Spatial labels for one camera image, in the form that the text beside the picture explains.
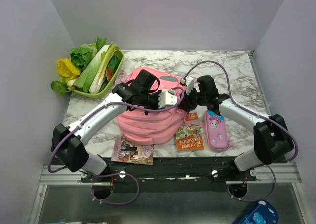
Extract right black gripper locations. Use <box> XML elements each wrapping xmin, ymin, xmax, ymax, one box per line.
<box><xmin>177</xmin><ymin>84</ymin><xmax>207</xmax><ymax>113</ymax></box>

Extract pink school backpack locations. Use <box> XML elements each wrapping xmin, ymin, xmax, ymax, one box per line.
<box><xmin>117</xmin><ymin>67</ymin><xmax>201</xmax><ymax>145</ymax></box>

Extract pink cartoon pencil case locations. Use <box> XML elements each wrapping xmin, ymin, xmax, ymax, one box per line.
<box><xmin>204</xmin><ymin>110</ymin><xmax>234</xmax><ymax>151</ymax></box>

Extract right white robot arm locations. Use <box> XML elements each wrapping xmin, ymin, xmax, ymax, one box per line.
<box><xmin>178</xmin><ymin>76</ymin><xmax>294</xmax><ymax>180</ymax></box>

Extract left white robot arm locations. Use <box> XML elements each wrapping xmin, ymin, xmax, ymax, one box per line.
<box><xmin>48</xmin><ymin>69</ymin><xmax>160</xmax><ymax>182</ymax></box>

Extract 78-storey treehouse book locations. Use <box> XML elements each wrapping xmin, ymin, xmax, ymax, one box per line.
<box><xmin>175</xmin><ymin>112</ymin><xmax>204</xmax><ymax>151</ymax></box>

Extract green vegetable tray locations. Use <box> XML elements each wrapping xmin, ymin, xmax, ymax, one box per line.
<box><xmin>69</xmin><ymin>45</ymin><xmax>124</xmax><ymax>99</ymax></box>

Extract pink illustrated storybook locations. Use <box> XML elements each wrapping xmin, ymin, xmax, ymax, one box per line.
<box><xmin>111</xmin><ymin>136</ymin><xmax>154</xmax><ymax>165</ymax></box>

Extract white napa cabbage toy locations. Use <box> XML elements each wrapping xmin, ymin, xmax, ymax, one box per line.
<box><xmin>72</xmin><ymin>43</ymin><xmax>121</xmax><ymax>94</ymax></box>

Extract green lettuce toy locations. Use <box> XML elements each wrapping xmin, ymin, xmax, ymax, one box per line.
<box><xmin>68</xmin><ymin>37</ymin><xmax>107</xmax><ymax>70</ymax></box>

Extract yellow flower toy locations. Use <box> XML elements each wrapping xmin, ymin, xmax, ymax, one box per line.
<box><xmin>57</xmin><ymin>58</ymin><xmax>81</xmax><ymax>78</ymax></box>

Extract blue shark pencil case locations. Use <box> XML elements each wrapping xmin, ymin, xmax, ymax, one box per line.
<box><xmin>232</xmin><ymin>200</ymin><xmax>279</xmax><ymax>224</ymax></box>

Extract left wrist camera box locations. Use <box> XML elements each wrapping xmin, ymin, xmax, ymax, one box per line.
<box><xmin>158</xmin><ymin>90</ymin><xmax>177</xmax><ymax>109</ymax></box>

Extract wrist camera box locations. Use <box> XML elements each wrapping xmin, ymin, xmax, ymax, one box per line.
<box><xmin>158</xmin><ymin>90</ymin><xmax>177</xmax><ymax>109</ymax></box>
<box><xmin>180</xmin><ymin>76</ymin><xmax>195</xmax><ymax>94</ymax></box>

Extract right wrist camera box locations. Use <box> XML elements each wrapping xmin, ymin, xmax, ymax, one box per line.
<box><xmin>180</xmin><ymin>76</ymin><xmax>195</xmax><ymax>94</ymax></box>

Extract black mounting base rail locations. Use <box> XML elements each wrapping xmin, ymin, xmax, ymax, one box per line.
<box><xmin>78</xmin><ymin>157</ymin><xmax>257</xmax><ymax>193</ymax></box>

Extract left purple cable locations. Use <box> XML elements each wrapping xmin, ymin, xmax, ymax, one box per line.
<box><xmin>47</xmin><ymin>86</ymin><xmax>185</xmax><ymax>205</ymax></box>

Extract purple cable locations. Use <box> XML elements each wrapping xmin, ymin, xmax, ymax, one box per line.
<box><xmin>47</xmin><ymin>86</ymin><xmax>185</xmax><ymax>205</ymax></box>
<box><xmin>181</xmin><ymin>60</ymin><xmax>299</xmax><ymax>202</ymax></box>

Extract aluminium frame rail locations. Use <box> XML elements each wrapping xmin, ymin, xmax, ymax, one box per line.
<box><xmin>39</xmin><ymin>165</ymin><xmax>81</xmax><ymax>185</ymax></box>

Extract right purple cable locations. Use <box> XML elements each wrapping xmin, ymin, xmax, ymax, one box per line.
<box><xmin>181</xmin><ymin>60</ymin><xmax>299</xmax><ymax>202</ymax></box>

